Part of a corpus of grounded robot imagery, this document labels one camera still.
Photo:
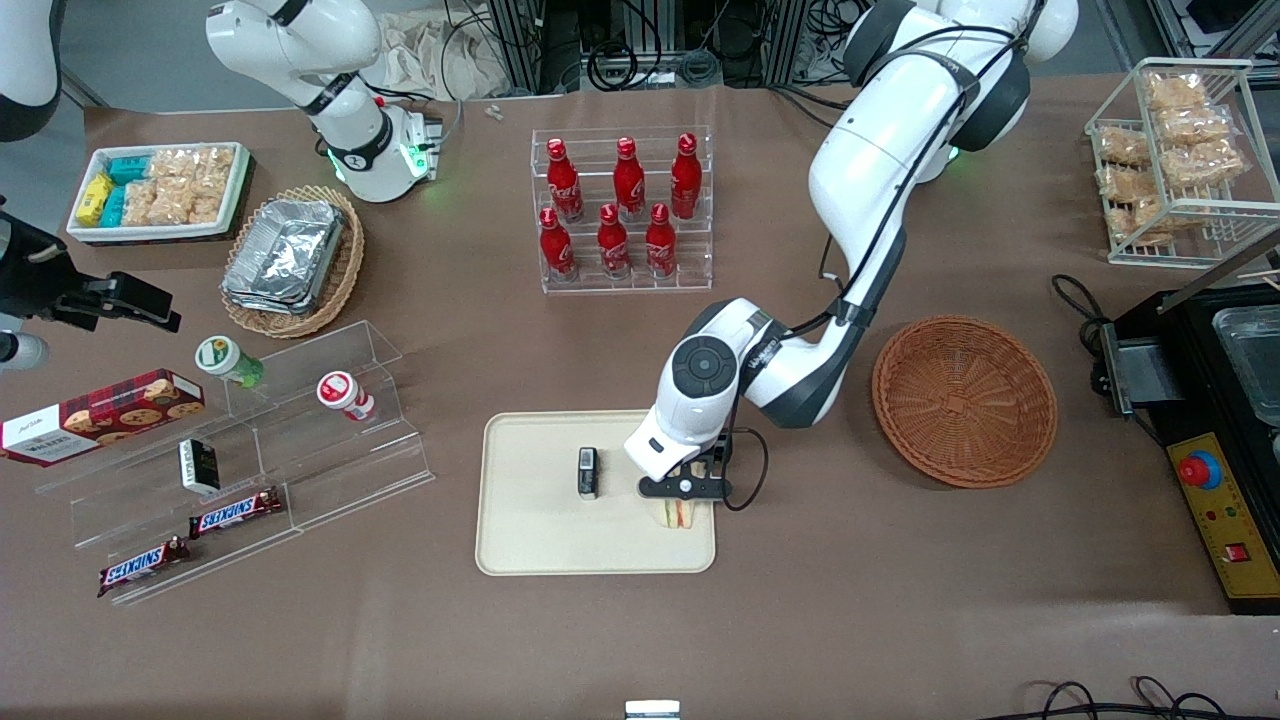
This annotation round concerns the aluminium frame rack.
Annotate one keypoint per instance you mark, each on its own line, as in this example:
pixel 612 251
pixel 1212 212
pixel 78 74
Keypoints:
pixel 520 40

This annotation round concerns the teal snack packet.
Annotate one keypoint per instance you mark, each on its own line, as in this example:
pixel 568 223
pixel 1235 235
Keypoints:
pixel 113 207
pixel 128 169

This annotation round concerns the red cola bottle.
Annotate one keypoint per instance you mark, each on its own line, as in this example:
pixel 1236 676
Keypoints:
pixel 613 245
pixel 660 245
pixel 556 248
pixel 564 185
pixel 628 182
pixel 686 180

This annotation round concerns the beige plastic tray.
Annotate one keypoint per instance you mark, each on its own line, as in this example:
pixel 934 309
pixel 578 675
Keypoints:
pixel 540 520

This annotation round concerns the clear acrylic stepped shelf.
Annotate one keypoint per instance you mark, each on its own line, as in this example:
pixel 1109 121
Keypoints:
pixel 330 470

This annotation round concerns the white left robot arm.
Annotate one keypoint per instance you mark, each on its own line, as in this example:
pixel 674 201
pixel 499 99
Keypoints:
pixel 880 170

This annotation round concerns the small black white carton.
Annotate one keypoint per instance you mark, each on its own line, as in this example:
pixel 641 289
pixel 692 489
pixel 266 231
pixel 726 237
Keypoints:
pixel 200 467

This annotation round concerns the fried snack bag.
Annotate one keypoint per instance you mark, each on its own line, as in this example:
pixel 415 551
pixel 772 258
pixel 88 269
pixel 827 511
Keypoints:
pixel 1128 183
pixel 1192 125
pixel 1205 162
pixel 1145 220
pixel 1122 147
pixel 1175 92

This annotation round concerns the red lid drink cup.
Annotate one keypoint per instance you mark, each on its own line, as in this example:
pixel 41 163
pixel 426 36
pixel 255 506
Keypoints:
pixel 342 392

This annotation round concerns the small black box upright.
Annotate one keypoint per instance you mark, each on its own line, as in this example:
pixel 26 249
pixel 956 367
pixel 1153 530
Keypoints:
pixel 588 472

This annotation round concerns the clear acrylic bottle rack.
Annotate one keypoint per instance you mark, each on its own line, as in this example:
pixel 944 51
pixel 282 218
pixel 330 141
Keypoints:
pixel 690 255

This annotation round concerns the metal pan in machine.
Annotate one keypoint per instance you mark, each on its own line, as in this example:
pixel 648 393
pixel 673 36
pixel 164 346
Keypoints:
pixel 1250 360

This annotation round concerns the crumpled beige cloth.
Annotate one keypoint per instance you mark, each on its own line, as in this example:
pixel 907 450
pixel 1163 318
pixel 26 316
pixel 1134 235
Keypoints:
pixel 420 50

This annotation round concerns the snickers chocolate bar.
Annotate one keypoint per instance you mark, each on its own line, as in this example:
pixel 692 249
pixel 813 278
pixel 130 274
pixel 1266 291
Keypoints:
pixel 143 567
pixel 235 512

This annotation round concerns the green lid drink cup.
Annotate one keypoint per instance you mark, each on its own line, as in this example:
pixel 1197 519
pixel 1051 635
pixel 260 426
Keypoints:
pixel 225 358

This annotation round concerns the triangular sandwich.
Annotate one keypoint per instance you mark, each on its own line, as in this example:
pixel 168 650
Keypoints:
pixel 677 515

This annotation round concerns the stacked aluminium foil trays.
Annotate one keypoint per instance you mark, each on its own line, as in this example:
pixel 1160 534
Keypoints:
pixel 285 255

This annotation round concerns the black machine with yellow panel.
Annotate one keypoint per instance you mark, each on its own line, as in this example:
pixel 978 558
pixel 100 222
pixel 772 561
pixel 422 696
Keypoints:
pixel 1215 540

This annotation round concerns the white rectangular snack bin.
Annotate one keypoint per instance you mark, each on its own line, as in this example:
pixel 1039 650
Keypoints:
pixel 238 190

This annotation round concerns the clear bag of rice crackers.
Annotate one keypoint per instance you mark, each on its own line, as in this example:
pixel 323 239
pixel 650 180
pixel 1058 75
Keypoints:
pixel 214 165
pixel 190 203
pixel 172 165
pixel 140 203

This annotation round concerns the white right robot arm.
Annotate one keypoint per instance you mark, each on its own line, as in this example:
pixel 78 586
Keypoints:
pixel 300 40

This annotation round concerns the brown round wicker basket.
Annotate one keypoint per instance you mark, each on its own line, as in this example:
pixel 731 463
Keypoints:
pixel 965 400

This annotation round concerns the red tartan cookie box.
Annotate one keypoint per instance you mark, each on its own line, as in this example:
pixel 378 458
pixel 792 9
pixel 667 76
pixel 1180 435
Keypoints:
pixel 110 410

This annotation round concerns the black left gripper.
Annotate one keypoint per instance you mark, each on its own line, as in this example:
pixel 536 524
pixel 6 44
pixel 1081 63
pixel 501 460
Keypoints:
pixel 722 449

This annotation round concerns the tan oval wicker basket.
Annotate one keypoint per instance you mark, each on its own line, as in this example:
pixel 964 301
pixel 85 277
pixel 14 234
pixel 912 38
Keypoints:
pixel 345 270

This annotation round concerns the yellow snack packet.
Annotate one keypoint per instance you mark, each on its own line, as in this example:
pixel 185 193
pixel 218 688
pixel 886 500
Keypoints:
pixel 94 200

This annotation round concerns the red emergency stop button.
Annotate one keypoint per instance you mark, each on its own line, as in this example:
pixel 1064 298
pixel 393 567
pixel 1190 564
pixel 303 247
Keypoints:
pixel 1199 470

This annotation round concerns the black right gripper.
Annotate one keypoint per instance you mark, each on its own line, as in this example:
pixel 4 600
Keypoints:
pixel 32 272

